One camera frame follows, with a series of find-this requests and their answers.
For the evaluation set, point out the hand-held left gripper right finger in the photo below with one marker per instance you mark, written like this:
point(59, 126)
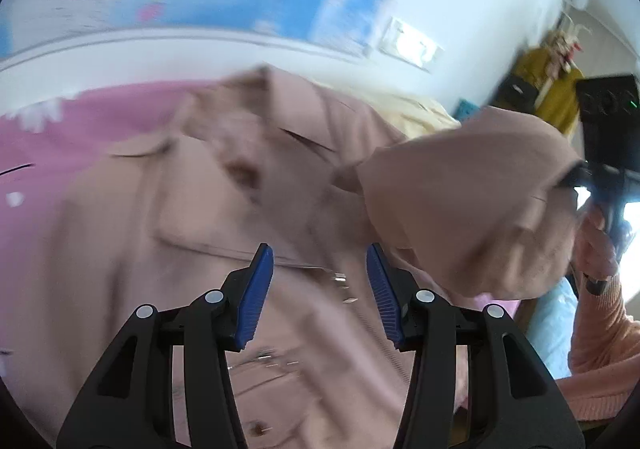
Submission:
point(386, 299)

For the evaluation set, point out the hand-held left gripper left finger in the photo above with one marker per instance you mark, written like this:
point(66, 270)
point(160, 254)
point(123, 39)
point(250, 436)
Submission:
point(252, 299)

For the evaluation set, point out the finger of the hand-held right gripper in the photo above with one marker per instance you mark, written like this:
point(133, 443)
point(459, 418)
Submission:
point(577, 177)

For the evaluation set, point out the person's right forearm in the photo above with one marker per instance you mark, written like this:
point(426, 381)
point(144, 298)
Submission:
point(605, 354)

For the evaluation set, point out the person's right hand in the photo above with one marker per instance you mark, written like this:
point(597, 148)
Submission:
point(592, 254)

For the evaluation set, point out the yellow bag with black pocket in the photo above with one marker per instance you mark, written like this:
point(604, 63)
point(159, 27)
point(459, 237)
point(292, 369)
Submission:
point(560, 94)

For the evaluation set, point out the teal cloth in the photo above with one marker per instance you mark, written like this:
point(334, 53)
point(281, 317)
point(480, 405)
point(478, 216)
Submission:
point(466, 109)

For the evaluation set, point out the light blue cloth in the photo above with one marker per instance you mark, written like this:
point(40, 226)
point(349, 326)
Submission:
point(552, 329)

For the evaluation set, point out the cream cloth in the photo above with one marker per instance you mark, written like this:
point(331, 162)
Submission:
point(415, 114)

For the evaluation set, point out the pink floral bedsheet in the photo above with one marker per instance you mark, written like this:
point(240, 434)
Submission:
point(65, 149)

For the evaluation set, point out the white wall switch panel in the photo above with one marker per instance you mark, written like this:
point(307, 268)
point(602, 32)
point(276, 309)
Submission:
point(411, 44)

